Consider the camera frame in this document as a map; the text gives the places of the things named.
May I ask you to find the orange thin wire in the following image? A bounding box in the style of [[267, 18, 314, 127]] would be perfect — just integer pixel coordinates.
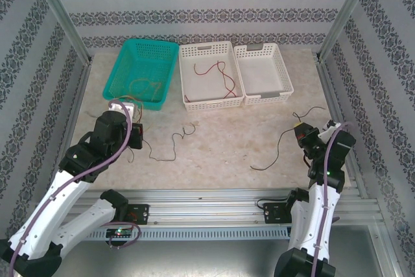
[[116, 95, 146, 122], [128, 77, 163, 101]]

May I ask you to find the black thin wire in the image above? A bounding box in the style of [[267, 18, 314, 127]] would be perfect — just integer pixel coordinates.
[[250, 106, 326, 171], [142, 122, 199, 162]]

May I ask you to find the red thin wire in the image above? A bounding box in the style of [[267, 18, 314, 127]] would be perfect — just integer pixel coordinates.
[[193, 60, 237, 99]]

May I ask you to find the teal plastic basket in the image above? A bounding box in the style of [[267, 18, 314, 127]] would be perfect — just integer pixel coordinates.
[[102, 38, 180, 112]]

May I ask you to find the small white plastic basket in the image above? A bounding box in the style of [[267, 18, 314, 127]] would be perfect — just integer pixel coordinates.
[[233, 43, 295, 106]]

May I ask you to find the large white plastic basket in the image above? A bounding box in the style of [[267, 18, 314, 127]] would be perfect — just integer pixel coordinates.
[[178, 40, 244, 112]]

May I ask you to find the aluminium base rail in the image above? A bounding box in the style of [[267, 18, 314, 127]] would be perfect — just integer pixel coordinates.
[[30, 187, 383, 226]]

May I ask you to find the slotted grey cable duct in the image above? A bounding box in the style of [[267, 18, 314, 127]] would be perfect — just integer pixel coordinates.
[[87, 226, 290, 241]]

